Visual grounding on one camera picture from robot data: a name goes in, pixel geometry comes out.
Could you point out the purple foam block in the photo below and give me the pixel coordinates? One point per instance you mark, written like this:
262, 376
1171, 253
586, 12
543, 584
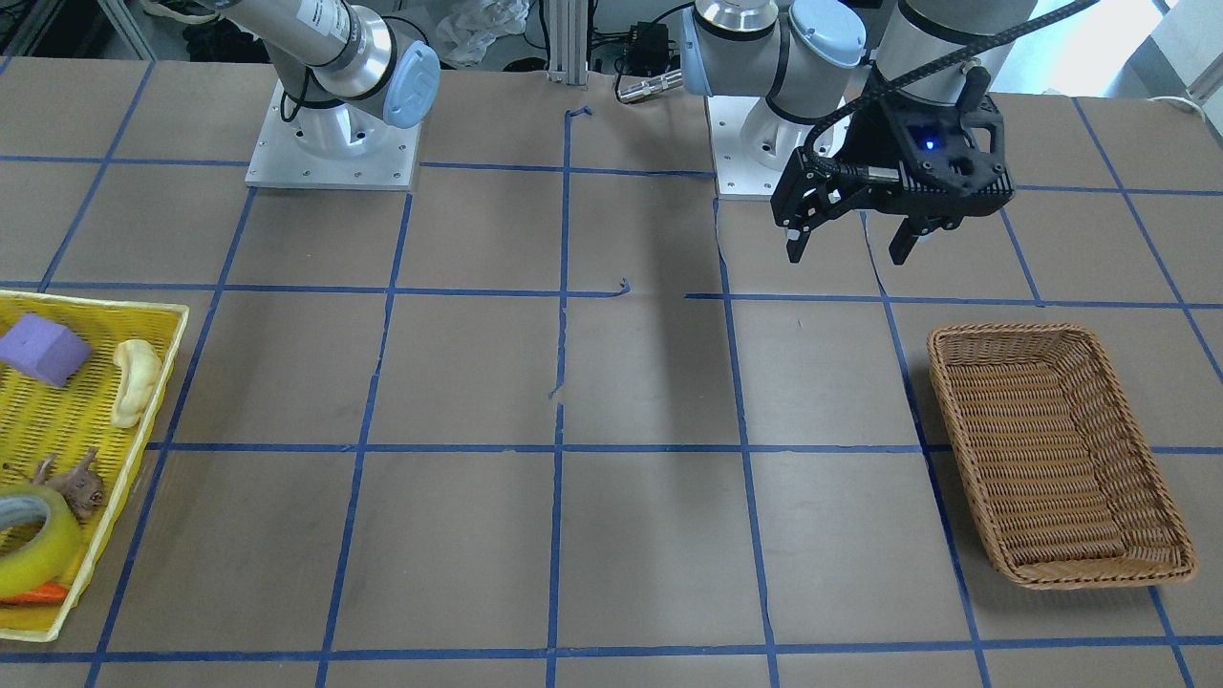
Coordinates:
39, 348

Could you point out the brown toy animal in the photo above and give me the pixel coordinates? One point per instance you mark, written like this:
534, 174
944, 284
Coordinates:
81, 487

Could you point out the yellow plastic basket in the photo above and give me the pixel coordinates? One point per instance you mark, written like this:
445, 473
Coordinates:
41, 420

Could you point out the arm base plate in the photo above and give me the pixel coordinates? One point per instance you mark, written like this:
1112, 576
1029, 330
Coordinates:
340, 148
750, 145

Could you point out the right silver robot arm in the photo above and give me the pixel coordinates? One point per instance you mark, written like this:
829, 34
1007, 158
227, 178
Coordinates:
354, 82

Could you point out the brown wicker basket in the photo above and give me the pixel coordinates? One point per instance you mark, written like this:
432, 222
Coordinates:
1058, 476

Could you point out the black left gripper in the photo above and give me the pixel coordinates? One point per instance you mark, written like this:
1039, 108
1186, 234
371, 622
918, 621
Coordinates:
876, 141

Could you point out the yellow tape roll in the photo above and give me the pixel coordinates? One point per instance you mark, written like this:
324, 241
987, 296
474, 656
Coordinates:
52, 548

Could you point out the yellow toy banana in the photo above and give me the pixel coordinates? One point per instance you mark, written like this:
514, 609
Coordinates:
139, 370

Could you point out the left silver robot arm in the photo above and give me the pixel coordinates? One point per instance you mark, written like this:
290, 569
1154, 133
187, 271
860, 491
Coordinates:
818, 62

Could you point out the orange toy carrot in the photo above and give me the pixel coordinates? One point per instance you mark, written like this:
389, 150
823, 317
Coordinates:
50, 593

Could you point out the aluminium frame post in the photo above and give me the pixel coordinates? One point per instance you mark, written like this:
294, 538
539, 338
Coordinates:
567, 26

